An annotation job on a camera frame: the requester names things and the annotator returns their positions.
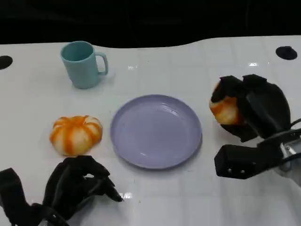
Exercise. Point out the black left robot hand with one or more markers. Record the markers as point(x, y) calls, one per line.
point(65, 186)

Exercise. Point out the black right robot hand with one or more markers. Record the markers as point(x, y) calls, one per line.
point(268, 110)

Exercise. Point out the orange and white bread roll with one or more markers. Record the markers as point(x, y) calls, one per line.
point(225, 110)
point(75, 136)

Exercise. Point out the black table grommet hole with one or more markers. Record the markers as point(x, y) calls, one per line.
point(286, 53)
point(4, 62)

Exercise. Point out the lilac plate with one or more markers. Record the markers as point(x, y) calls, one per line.
point(155, 133)

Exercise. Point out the pale green mug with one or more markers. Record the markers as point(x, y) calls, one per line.
point(81, 69)

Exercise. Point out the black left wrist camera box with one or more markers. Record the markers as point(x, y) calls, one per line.
point(11, 195)

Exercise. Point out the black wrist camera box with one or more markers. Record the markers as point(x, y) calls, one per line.
point(11, 195)
point(237, 160)

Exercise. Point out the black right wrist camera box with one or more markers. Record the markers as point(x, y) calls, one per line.
point(237, 160)

